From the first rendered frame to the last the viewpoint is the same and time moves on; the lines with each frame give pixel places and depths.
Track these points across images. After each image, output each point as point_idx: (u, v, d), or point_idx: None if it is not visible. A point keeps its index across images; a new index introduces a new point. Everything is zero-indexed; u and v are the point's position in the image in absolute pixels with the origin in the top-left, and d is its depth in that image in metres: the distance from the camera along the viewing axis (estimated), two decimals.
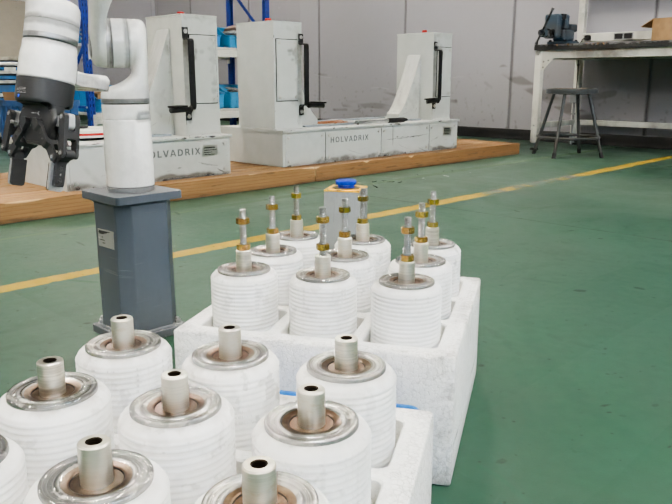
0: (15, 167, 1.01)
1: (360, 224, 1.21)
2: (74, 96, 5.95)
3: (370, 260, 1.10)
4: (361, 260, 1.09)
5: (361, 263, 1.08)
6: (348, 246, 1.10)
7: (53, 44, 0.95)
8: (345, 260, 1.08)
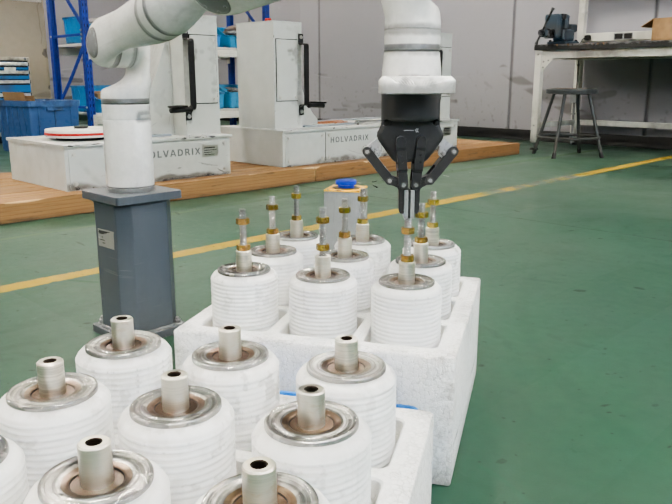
0: (408, 198, 0.95)
1: (360, 224, 1.21)
2: (74, 96, 5.95)
3: (370, 260, 1.10)
4: (361, 260, 1.09)
5: (361, 263, 1.08)
6: (348, 246, 1.10)
7: None
8: (345, 261, 1.08)
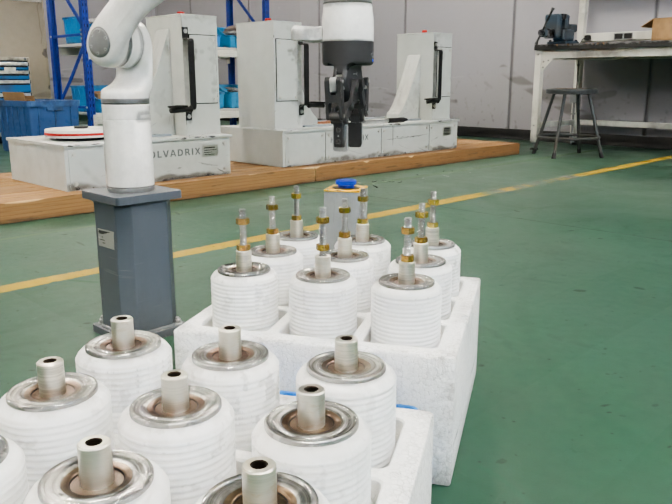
0: (344, 134, 1.04)
1: (360, 224, 1.21)
2: (74, 96, 5.95)
3: (370, 260, 1.10)
4: (361, 260, 1.09)
5: (361, 263, 1.08)
6: (348, 246, 1.10)
7: None
8: (345, 261, 1.08)
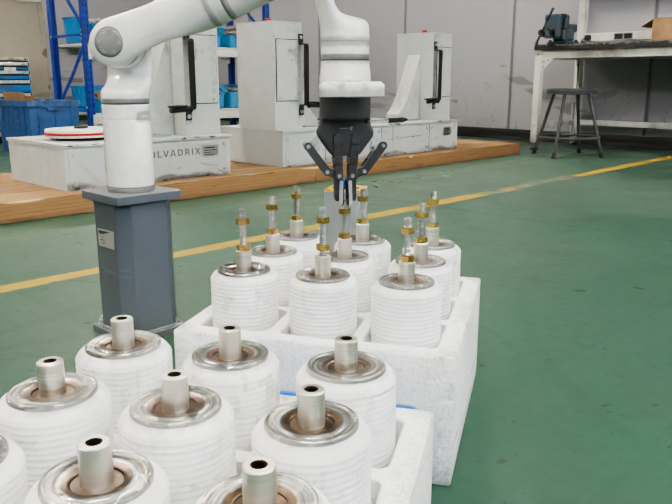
0: (346, 188, 1.09)
1: (360, 224, 1.21)
2: (74, 96, 5.95)
3: (369, 261, 1.09)
4: (359, 261, 1.08)
5: (359, 264, 1.08)
6: (347, 246, 1.10)
7: (322, 65, 1.06)
8: (342, 261, 1.08)
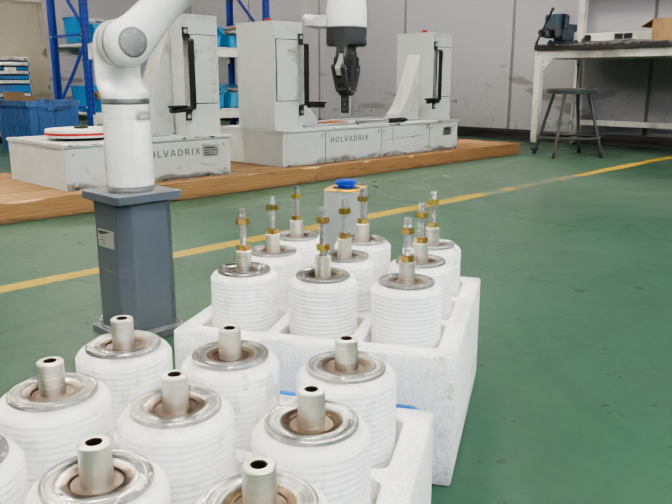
0: (349, 102, 1.35)
1: (360, 224, 1.21)
2: (74, 96, 5.95)
3: (369, 261, 1.09)
4: (359, 261, 1.08)
5: (359, 264, 1.08)
6: (347, 246, 1.10)
7: None
8: (342, 261, 1.08)
